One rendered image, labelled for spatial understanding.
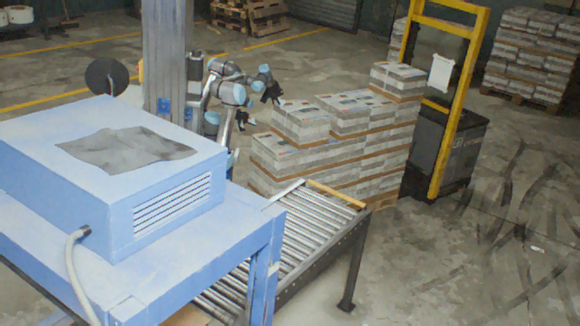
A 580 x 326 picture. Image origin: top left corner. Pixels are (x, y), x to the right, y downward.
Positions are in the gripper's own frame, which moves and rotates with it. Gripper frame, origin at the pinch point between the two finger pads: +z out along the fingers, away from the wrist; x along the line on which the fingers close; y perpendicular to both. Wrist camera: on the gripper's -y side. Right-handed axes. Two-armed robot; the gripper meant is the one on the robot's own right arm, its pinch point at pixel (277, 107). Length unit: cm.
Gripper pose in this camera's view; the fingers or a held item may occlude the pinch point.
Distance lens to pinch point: 365.4
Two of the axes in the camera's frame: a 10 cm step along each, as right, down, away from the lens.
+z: 3.1, 6.6, 6.9
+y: 7.5, -6.1, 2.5
